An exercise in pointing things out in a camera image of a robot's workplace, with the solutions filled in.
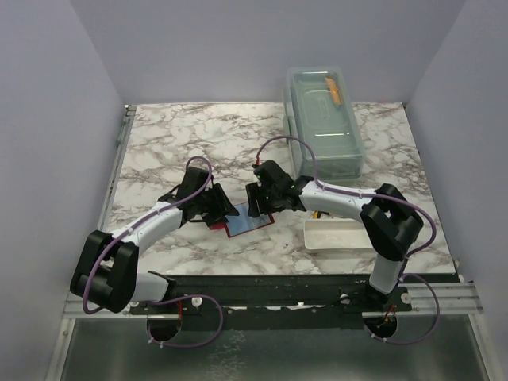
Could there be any orange tool inside box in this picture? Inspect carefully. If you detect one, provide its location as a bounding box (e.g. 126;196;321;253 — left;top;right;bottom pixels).
325;77;342;106

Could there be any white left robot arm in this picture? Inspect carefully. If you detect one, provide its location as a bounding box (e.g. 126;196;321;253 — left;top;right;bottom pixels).
70;183;239;314

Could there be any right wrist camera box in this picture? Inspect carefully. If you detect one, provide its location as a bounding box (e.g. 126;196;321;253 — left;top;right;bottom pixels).
254;160;294;190

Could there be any aluminium mounting rail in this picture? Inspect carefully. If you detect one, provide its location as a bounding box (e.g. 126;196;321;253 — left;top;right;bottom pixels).
63;282;483;318

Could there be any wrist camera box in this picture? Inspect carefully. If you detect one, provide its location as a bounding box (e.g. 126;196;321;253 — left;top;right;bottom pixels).
176;167;209;200
254;160;294;190

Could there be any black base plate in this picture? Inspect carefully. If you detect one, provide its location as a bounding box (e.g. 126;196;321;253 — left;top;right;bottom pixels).
81;271;414;330

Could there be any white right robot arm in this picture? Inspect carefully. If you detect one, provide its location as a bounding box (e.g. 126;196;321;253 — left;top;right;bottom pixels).
246;176;423;311

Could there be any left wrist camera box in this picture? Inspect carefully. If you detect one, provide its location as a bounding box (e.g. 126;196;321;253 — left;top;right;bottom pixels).
176;167;209;200

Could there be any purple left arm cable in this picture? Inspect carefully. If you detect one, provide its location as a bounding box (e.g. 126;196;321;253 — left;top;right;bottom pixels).
82;156;224;350

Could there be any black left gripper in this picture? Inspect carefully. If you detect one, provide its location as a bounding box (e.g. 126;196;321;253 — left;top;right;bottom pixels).
195;183;240;227

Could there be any white plastic tray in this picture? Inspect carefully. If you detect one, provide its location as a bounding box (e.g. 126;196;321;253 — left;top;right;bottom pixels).
303;218;372;252

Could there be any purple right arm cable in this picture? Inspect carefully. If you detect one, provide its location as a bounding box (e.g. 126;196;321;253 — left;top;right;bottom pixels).
253;136;443;344

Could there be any clear plastic storage box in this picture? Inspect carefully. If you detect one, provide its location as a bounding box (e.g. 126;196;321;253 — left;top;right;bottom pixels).
283;67;365;185

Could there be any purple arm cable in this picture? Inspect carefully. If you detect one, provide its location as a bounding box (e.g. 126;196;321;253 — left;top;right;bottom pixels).
253;136;443;344
82;156;224;350

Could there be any red leather card holder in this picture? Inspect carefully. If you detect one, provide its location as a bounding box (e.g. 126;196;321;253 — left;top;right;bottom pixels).
210;202;275;238

